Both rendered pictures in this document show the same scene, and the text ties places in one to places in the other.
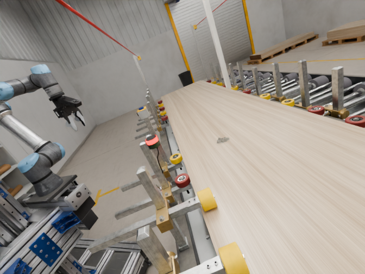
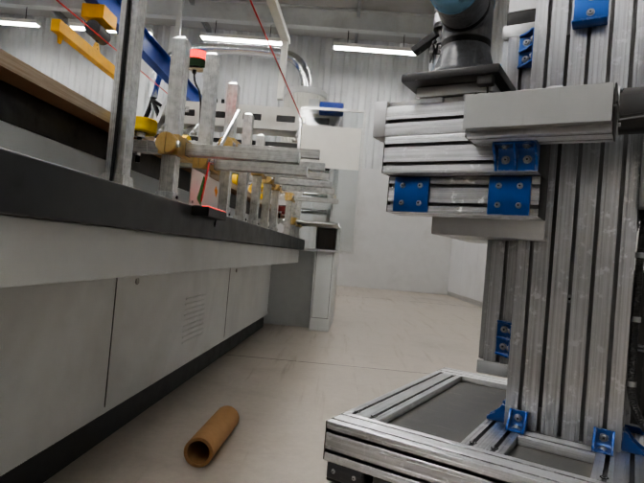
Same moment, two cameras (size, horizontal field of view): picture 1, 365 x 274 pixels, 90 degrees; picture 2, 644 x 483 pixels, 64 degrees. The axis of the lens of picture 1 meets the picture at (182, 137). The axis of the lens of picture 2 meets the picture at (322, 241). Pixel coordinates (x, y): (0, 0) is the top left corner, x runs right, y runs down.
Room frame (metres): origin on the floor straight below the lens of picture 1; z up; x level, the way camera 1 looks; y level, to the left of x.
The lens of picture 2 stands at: (2.31, 0.70, 0.61)
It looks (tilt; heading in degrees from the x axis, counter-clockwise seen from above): 1 degrees up; 185
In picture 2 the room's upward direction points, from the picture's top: 5 degrees clockwise
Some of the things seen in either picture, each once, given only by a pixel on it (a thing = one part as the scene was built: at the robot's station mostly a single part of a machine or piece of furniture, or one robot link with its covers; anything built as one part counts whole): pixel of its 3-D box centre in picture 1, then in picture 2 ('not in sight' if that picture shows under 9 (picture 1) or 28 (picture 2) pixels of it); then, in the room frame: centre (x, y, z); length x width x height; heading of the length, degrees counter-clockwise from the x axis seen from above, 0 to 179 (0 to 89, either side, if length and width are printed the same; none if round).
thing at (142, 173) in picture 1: (165, 212); (228, 151); (0.60, 0.19, 0.93); 0.04 x 0.04 x 0.48; 1
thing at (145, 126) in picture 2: (178, 162); (139, 140); (1.06, 0.09, 0.85); 0.08 x 0.08 x 0.11
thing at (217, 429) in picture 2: not in sight; (214, 433); (0.79, 0.28, 0.04); 0.30 x 0.08 x 0.08; 1
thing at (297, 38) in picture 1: (281, 45); not in sight; (7.54, -5.11, 0.23); 2.42 x 0.76 x 0.17; 95
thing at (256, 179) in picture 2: not in sight; (256, 188); (0.10, 0.18, 0.87); 0.04 x 0.04 x 0.48; 1
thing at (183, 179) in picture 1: (184, 185); not in sight; (0.81, 0.09, 0.85); 0.08 x 0.08 x 0.11
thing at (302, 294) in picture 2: not in sight; (245, 206); (-2.03, -0.39, 0.95); 1.65 x 0.70 x 1.90; 91
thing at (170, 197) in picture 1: (168, 191); (204, 162); (0.83, 0.19, 0.85); 0.14 x 0.06 x 0.05; 1
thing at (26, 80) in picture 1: (29, 84); not in sight; (1.10, 0.64, 1.61); 0.11 x 0.11 x 0.08; 71
